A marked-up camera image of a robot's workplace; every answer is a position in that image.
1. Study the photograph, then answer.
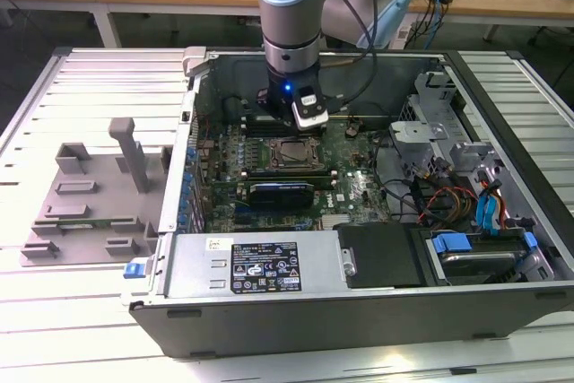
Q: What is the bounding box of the hard disk in blue carrier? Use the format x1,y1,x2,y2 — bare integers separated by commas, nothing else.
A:
424,229,539,286

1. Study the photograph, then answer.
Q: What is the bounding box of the grey plastic parts rack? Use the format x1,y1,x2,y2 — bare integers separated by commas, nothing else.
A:
17,117,174,267

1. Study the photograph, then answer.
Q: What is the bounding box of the green motherboard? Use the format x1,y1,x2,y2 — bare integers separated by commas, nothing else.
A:
191,118,392,232

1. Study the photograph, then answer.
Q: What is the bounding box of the blue case latch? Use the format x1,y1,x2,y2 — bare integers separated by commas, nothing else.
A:
122,259,150,280

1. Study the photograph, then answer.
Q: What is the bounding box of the white wrist camera black mount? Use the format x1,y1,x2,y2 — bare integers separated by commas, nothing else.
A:
291,84,331,131

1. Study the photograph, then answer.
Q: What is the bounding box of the CPU socket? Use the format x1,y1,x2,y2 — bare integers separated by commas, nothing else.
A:
266,135,324,170

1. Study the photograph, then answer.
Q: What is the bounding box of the silver finned heat sink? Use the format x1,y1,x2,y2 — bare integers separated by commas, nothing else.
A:
320,213,352,230

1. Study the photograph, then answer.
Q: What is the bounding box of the silver CPU green substrate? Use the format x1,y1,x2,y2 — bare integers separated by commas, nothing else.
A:
281,142,311,163

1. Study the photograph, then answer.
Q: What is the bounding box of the blue flat data wire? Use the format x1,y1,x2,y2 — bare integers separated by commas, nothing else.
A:
475,192,507,235

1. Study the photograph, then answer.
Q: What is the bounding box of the silver power supply with label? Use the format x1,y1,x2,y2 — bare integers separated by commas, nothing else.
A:
160,231,347,300

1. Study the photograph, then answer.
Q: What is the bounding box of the red yellow black wire bundle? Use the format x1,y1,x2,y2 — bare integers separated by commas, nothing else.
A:
412,176,480,225

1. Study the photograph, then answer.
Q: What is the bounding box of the black graphics card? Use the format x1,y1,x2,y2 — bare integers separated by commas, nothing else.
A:
245,179,316,211

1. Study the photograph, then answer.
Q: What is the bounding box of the grey metal drive cage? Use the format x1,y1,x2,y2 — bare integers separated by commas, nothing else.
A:
387,67,510,187

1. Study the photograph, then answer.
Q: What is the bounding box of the black plastic drive cover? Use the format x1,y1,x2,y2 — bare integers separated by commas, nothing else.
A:
335,222,426,291

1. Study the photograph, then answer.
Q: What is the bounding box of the open black PC case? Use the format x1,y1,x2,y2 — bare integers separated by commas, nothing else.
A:
119,45,574,360

